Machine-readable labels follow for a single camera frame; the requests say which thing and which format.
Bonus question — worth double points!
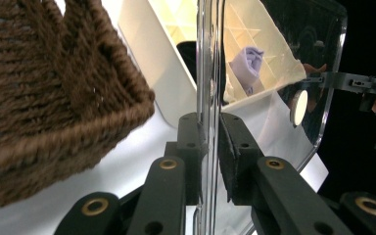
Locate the lilac sock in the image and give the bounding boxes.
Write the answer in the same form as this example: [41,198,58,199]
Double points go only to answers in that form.
[229,53,259,96]
[239,45,266,79]

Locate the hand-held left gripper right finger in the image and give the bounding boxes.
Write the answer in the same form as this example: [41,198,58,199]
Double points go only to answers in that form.
[218,112,264,206]

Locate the black curtain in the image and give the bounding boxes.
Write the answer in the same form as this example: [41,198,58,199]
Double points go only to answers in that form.
[316,0,376,205]

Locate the cream sock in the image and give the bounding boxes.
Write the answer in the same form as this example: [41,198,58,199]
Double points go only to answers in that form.
[223,76,243,105]

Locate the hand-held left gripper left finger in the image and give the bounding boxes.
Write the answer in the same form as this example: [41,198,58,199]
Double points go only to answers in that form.
[164,112,209,207]

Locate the brown woven basket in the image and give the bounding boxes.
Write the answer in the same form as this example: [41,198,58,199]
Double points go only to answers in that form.
[0,0,156,217]

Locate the cream divided storage box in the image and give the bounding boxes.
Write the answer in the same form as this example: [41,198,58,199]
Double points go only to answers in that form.
[117,0,307,129]

